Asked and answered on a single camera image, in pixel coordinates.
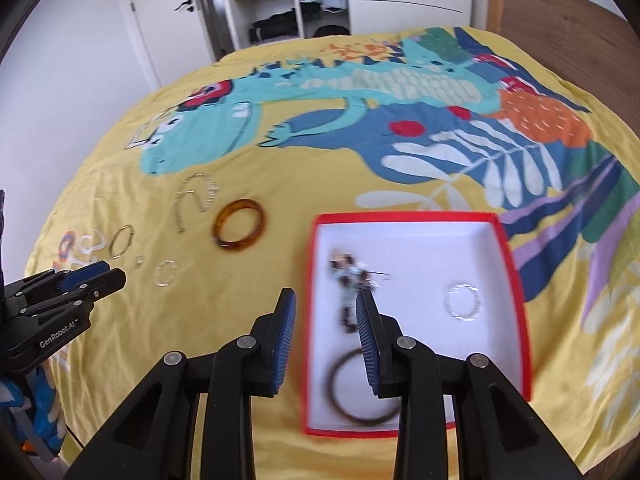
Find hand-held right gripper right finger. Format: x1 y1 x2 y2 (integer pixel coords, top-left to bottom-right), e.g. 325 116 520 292
354 289 596 480

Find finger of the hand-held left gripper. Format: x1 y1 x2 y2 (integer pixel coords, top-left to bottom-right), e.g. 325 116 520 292
4 260 111 307
17 268 127 319

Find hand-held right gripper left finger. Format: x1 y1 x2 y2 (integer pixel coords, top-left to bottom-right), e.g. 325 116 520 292
62 287 298 480

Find silver hoop bracelet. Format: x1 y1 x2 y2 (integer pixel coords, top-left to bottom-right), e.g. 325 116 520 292
108 225 136 260

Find dark brown bangle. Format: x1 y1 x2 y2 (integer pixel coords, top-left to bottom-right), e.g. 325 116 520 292
325 349 404 427

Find silver beaded bracelet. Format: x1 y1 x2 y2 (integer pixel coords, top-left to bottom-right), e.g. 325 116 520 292
443 282 484 321

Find silver chain necklace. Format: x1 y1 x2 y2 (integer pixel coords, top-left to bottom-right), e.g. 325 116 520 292
172 173 221 234

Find red jewelry box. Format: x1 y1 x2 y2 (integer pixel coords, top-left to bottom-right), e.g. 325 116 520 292
300 212 534 438

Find amber bangle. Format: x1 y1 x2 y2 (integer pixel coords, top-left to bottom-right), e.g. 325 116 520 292
214 198 267 252

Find yellow dinosaur printed blanket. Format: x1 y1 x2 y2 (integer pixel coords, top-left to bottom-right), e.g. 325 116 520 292
0 25 640 480

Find white door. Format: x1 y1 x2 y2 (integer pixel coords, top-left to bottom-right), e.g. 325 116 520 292
125 0 223 88

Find folded dark clothes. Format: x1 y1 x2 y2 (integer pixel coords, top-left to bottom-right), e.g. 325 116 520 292
248 10 302 45

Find wooden headboard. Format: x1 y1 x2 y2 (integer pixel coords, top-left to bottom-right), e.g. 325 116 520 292
487 0 640 126

